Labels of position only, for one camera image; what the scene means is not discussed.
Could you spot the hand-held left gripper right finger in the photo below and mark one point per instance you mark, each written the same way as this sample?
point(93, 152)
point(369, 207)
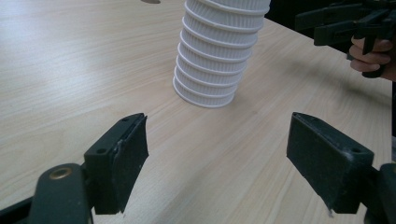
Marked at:
point(330, 161)

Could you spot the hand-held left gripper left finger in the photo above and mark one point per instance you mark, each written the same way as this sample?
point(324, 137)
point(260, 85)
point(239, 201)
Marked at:
point(116, 168)

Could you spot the stack of white paper cups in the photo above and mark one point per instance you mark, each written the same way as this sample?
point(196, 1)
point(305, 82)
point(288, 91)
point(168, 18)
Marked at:
point(214, 56)

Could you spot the round grey table grommet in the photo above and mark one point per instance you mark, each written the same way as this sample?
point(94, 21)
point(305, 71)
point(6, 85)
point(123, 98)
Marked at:
point(150, 1)

